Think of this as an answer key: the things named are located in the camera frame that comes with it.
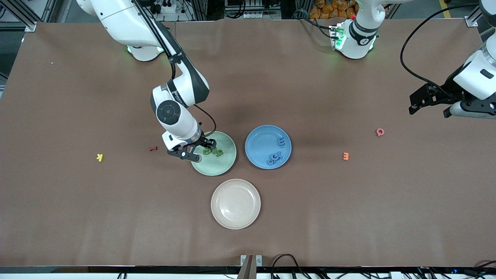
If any aluminium frame profile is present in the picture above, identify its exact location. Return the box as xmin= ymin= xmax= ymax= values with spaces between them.
xmin=0 ymin=0 xmax=38 ymax=32
xmin=465 ymin=6 xmax=485 ymax=28

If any light green plate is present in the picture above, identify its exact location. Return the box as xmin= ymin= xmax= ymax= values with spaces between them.
xmin=191 ymin=131 xmax=237 ymax=177

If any bag of orange fruit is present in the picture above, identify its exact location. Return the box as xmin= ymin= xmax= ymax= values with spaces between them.
xmin=310 ymin=0 xmax=358 ymax=19

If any grey metal bracket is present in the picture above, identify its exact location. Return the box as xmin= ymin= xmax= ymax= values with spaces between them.
xmin=237 ymin=255 xmax=263 ymax=279

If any pale pink plate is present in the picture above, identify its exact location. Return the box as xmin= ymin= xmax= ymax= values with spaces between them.
xmin=211 ymin=179 xmax=261 ymax=230

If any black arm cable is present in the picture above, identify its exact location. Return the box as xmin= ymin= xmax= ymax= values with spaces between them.
xmin=400 ymin=3 xmax=481 ymax=97
xmin=132 ymin=0 xmax=217 ymax=137

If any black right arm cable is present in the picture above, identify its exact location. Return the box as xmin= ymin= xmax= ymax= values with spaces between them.
xmin=132 ymin=0 xmax=217 ymax=137

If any blue plate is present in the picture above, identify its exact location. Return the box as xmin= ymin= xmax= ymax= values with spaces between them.
xmin=245 ymin=125 xmax=292 ymax=170

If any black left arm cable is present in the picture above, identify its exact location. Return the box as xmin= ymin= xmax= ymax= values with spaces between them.
xmin=400 ymin=3 xmax=481 ymax=97

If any black looped cable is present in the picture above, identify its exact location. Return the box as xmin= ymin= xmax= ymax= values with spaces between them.
xmin=270 ymin=254 xmax=310 ymax=279

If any black base power cable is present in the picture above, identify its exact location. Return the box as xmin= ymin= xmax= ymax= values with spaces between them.
xmin=294 ymin=10 xmax=334 ymax=38

